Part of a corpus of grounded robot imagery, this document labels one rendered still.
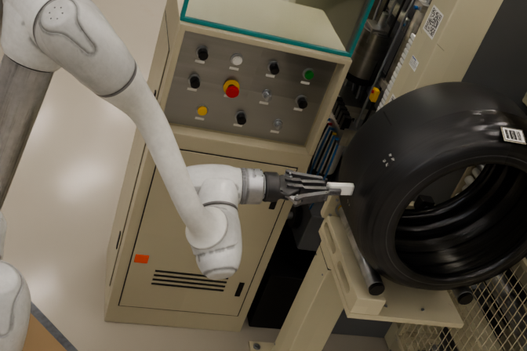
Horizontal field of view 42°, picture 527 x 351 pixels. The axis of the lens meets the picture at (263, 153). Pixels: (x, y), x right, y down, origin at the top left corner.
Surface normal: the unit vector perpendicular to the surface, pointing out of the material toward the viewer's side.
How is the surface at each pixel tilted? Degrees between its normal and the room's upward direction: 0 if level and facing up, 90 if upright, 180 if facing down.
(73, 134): 0
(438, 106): 30
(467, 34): 90
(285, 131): 90
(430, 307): 0
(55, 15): 46
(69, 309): 0
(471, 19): 90
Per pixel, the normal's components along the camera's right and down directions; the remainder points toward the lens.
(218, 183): 0.20, -0.48
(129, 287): 0.16, 0.58
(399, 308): 0.29, -0.81
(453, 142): -0.11, -0.17
